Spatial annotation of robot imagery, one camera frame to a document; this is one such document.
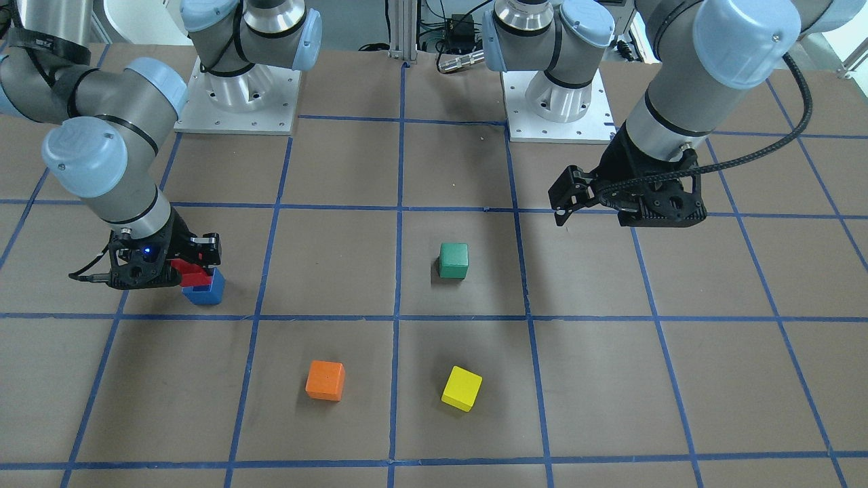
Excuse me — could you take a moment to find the yellow wooden block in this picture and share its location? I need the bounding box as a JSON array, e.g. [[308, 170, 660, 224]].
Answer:
[[441, 365, 483, 413]]

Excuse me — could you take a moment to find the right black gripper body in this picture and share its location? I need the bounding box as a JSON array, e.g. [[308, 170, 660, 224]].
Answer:
[[106, 209, 221, 290]]

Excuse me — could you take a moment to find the aluminium frame post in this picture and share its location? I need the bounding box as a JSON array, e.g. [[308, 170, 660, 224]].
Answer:
[[385, 0, 419, 66]]

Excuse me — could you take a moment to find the brown paper table mat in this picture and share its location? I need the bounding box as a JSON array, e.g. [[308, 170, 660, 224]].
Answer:
[[1, 52, 867, 487]]

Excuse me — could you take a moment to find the red wooden block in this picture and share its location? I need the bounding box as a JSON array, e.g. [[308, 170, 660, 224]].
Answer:
[[170, 258, 213, 287]]

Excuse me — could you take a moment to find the blue wooden block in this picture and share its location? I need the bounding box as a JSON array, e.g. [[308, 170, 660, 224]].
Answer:
[[182, 268, 225, 306]]

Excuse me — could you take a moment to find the green wooden block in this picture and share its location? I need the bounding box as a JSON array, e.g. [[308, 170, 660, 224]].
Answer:
[[438, 242, 469, 280]]

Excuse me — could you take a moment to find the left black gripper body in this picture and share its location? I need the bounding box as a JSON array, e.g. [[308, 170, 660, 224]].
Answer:
[[548, 129, 707, 226]]

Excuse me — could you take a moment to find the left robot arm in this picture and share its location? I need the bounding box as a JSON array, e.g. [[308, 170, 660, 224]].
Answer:
[[481, 1, 865, 228]]

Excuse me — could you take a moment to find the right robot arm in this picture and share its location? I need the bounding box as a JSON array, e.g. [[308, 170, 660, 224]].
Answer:
[[2, 1, 323, 290]]

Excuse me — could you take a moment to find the orange wooden block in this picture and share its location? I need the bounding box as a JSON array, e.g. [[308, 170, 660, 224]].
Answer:
[[304, 359, 345, 402]]

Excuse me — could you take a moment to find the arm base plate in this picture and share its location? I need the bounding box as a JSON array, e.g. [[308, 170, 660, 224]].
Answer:
[[174, 60, 303, 136], [501, 71, 616, 144]]

